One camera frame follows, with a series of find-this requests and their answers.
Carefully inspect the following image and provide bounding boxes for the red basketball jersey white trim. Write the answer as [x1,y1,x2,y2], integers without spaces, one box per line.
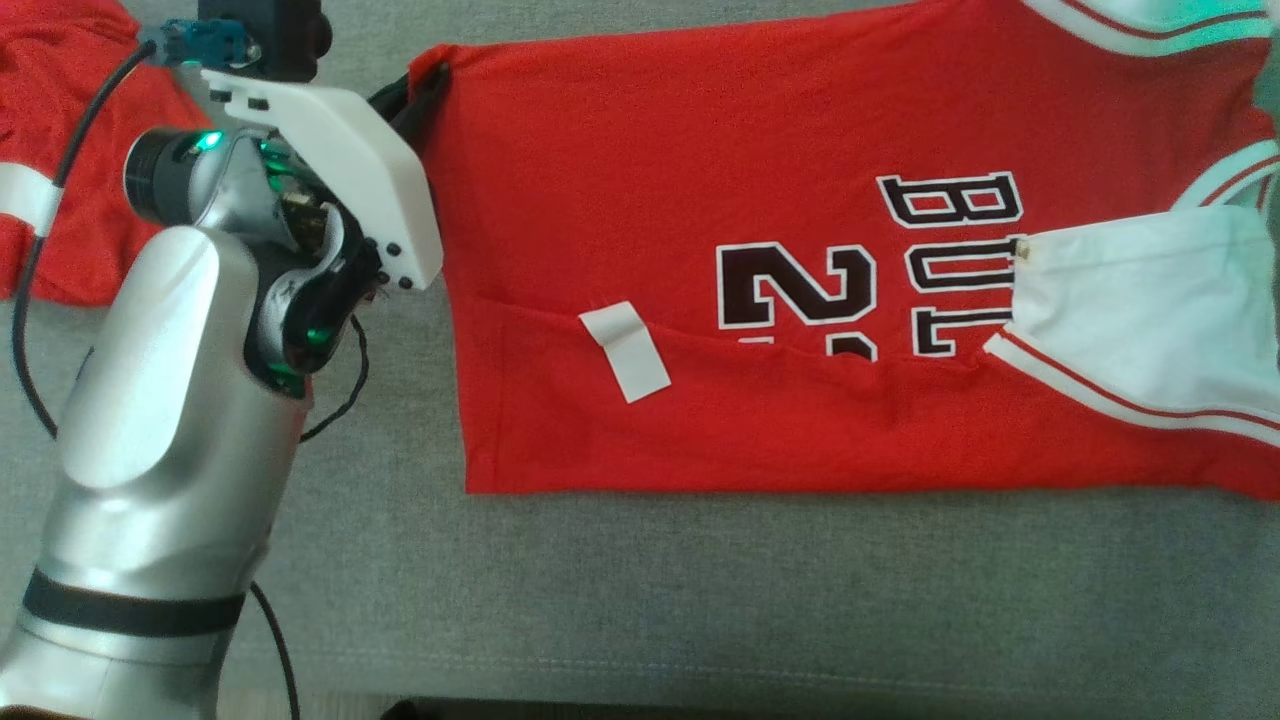
[407,0,1280,503]

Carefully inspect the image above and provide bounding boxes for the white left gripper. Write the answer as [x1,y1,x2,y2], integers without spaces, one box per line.
[199,68,453,294]

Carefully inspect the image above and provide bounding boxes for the grey fabric sofa seat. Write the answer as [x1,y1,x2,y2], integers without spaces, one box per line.
[0,0,1280,713]

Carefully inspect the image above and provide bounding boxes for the thin black left gripper cable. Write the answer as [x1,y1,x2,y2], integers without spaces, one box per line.
[248,312,373,720]

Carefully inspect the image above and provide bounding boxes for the red shorts white stripes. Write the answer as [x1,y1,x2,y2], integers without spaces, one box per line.
[0,0,217,307]

